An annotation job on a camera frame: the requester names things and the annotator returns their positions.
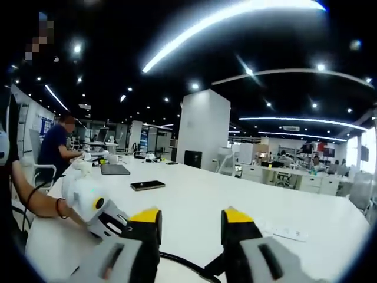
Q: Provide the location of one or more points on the black smartphone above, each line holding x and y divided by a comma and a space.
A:
147, 185

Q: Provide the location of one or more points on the white power strip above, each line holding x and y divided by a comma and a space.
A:
282, 231

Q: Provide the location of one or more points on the white chest device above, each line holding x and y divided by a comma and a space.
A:
2, 147

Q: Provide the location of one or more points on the white mug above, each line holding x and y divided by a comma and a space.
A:
112, 158

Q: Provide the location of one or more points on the black cabinet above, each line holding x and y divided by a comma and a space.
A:
193, 159

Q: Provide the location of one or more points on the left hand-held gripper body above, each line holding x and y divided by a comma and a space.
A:
82, 194

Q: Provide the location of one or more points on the silver open laptop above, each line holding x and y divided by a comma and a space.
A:
103, 135

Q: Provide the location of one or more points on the white office chair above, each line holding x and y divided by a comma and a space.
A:
226, 162
41, 174
360, 191

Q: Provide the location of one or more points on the white office desk row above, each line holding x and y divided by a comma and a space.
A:
294, 177

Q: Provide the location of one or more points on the black monitor on stand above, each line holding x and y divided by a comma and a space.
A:
364, 153

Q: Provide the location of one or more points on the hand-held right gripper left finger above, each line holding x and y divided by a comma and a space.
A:
132, 253

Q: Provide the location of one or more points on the long ceiling light strip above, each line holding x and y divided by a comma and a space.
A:
206, 26

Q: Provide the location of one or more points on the person's left hand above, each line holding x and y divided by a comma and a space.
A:
77, 219

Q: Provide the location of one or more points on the dark closed laptop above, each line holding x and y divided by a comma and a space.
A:
115, 169

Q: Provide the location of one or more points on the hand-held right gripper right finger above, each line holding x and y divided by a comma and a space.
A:
250, 256

